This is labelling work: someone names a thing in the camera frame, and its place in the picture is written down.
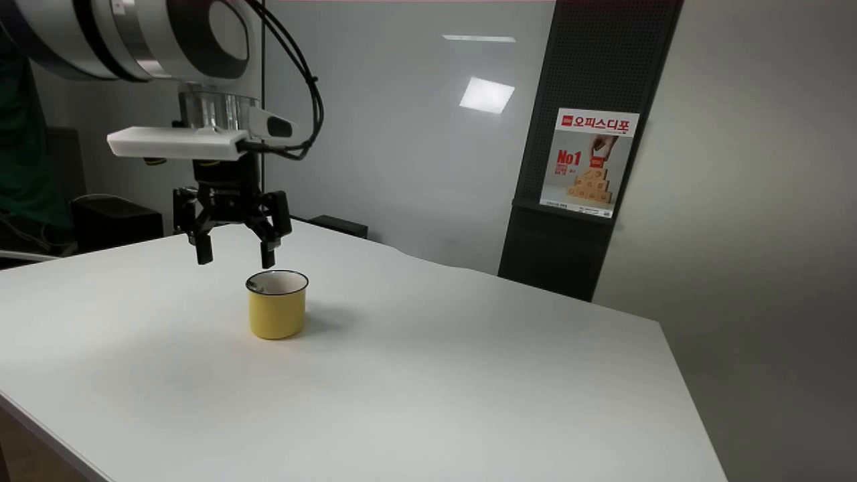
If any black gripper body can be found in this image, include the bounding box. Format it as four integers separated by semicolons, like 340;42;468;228
171;156;294;232

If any yellow enamel mug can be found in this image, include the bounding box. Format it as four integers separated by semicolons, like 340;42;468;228
243;267;313;343

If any small dark block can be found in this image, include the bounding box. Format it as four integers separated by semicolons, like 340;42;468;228
308;212;371;242

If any black box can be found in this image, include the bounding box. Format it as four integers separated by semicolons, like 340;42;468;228
71;195;166;258

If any white glossy whiteboard panel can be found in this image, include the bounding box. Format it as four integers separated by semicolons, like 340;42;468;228
262;0;558;277

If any red and white poster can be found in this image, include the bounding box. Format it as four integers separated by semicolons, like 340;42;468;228
538;108;644;222

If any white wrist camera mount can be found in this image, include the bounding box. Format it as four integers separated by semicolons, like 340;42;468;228
104;108;294;164

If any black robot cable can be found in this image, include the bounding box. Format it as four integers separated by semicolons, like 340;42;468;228
239;0;328;164

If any dark vertical wall panel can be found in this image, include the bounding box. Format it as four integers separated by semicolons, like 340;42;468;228
496;0;687;303

